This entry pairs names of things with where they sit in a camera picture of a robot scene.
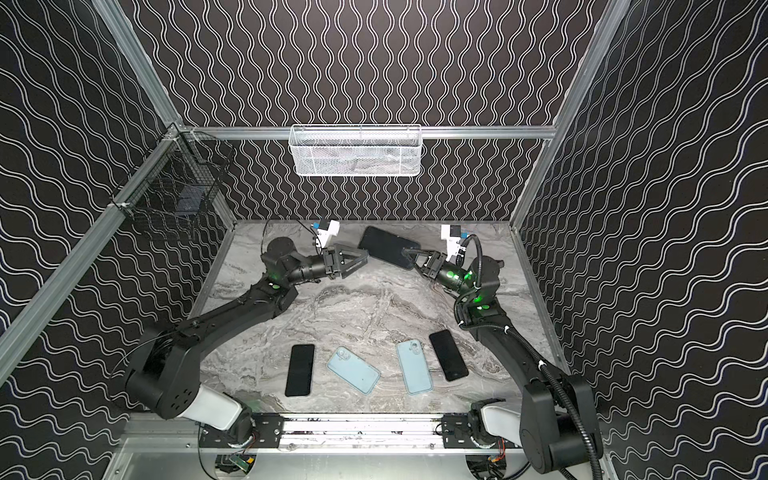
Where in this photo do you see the black phone case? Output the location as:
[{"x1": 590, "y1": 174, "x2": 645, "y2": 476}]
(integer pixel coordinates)
[{"x1": 358, "y1": 225, "x2": 422, "y2": 271}]

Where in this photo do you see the black smartphone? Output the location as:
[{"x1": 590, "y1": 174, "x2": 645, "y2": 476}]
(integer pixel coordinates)
[
  {"x1": 429, "y1": 329, "x2": 469, "y2": 382},
  {"x1": 359, "y1": 226, "x2": 421, "y2": 269},
  {"x1": 284, "y1": 344, "x2": 315, "y2": 397}
]

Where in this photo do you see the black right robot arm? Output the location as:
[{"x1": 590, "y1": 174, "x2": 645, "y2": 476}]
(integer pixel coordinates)
[{"x1": 403, "y1": 248, "x2": 603, "y2": 479}]

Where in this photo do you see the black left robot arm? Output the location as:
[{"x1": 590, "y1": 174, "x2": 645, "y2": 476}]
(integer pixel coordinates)
[{"x1": 121, "y1": 237, "x2": 368, "y2": 445}]

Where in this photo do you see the light blue phone case left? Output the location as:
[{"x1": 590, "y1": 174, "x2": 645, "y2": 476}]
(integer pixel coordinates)
[{"x1": 327, "y1": 347, "x2": 381, "y2": 395}]

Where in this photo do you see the light blue phone case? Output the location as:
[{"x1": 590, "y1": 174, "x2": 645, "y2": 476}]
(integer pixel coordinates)
[
  {"x1": 327, "y1": 347, "x2": 381, "y2": 395},
  {"x1": 396, "y1": 340, "x2": 433, "y2": 395}
]

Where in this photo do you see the light blue phone case right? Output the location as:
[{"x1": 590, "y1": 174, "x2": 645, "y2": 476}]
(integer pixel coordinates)
[{"x1": 396, "y1": 340, "x2": 433, "y2": 395}]

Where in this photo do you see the aluminium back crossbar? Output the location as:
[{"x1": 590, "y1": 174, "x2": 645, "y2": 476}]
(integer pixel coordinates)
[{"x1": 182, "y1": 125, "x2": 556, "y2": 141}]

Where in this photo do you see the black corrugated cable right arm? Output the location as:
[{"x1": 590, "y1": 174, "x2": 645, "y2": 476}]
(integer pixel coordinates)
[{"x1": 455, "y1": 233, "x2": 604, "y2": 480}]

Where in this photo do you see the white wire mesh basket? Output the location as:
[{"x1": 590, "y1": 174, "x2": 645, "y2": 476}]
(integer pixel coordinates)
[{"x1": 288, "y1": 124, "x2": 424, "y2": 177}]

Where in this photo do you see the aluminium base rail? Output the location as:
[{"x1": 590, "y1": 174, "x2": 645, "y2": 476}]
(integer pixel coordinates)
[{"x1": 120, "y1": 407, "x2": 522, "y2": 455}]

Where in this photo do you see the black wire mesh basket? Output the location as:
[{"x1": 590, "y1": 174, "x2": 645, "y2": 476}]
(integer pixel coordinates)
[{"x1": 120, "y1": 131, "x2": 235, "y2": 243}]

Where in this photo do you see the aluminium corner post left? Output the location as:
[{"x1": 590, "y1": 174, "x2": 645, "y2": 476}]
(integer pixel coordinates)
[{"x1": 93, "y1": 0, "x2": 183, "y2": 126}]

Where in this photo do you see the aluminium corner post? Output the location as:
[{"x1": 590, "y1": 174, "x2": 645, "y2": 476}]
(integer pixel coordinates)
[
  {"x1": 93, "y1": 0, "x2": 183, "y2": 126},
  {"x1": 511, "y1": 0, "x2": 631, "y2": 230}
]

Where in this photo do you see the aluminium corner post right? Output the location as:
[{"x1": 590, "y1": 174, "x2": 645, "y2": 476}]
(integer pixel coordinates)
[{"x1": 511, "y1": 0, "x2": 631, "y2": 230}]

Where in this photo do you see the aluminium left side rail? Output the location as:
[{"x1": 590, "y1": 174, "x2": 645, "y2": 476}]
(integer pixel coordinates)
[{"x1": 1, "y1": 126, "x2": 180, "y2": 381}]

